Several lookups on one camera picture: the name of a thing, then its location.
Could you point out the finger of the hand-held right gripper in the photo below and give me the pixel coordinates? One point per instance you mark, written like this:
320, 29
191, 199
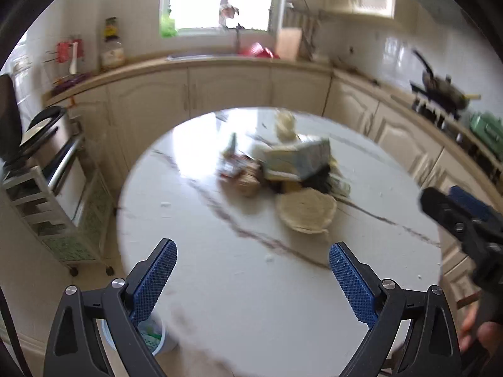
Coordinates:
442, 208
471, 202

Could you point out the red hanging utensil holder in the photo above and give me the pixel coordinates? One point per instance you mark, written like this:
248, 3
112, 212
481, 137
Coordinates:
68, 50

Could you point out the black gas stove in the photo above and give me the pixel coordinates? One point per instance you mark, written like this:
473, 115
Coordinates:
432, 108

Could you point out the metal dish rack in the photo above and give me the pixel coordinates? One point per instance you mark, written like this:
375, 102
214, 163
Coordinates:
310, 27

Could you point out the red plastic basin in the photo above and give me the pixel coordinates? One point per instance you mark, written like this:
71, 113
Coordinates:
257, 50

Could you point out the white rolling storage cart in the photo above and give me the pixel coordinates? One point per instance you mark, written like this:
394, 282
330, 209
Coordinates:
59, 212

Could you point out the black frying pan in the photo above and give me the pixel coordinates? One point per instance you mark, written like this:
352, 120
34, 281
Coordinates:
444, 86

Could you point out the person's right hand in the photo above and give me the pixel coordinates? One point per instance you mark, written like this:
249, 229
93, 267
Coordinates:
468, 328

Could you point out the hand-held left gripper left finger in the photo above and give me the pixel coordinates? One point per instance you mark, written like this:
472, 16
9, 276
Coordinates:
155, 279

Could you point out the sink faucet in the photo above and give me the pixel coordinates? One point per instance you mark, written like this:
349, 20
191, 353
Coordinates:
237, 37

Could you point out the black rice cooker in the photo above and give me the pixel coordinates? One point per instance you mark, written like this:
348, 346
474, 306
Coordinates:
27, 129

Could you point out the wooden cutting board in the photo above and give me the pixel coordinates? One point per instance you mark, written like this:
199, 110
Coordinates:
289, 43

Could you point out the round marble table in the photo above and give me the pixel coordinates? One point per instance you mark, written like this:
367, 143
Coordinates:
220, 282

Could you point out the light blue plastic bin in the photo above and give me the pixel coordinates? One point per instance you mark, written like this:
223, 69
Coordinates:
157, 335

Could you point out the white spatula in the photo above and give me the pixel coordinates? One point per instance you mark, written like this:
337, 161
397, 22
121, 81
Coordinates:
73, 61

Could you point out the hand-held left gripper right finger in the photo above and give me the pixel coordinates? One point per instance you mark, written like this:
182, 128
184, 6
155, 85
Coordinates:
351, 282

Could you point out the cream kitchen base cabinets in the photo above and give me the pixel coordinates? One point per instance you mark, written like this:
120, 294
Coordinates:
157, 94

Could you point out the glass jar with yellow lid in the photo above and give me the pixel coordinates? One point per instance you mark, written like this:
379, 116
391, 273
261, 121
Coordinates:
113, 47

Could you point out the snack wrappers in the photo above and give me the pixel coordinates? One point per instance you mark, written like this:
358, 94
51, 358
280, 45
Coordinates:
239, 171

